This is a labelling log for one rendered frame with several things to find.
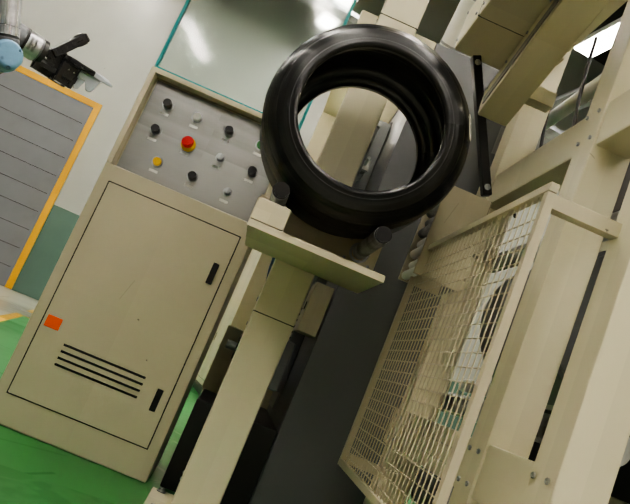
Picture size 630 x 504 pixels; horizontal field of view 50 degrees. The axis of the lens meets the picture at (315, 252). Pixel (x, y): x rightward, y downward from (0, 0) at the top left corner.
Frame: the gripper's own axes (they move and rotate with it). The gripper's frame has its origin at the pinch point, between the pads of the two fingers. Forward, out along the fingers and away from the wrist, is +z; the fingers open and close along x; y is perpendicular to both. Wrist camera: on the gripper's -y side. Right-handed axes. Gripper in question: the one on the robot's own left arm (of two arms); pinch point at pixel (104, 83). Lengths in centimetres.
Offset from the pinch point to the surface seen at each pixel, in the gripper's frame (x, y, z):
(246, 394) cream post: 50, 61, 62
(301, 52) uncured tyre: 54, -27, 22
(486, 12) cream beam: 67, -67, 62
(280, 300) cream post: 46, 33, 61
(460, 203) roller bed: 67, -18, 88
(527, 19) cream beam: 77, -68, 67
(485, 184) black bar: 69, -28, 92
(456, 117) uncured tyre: 81, -31, 57
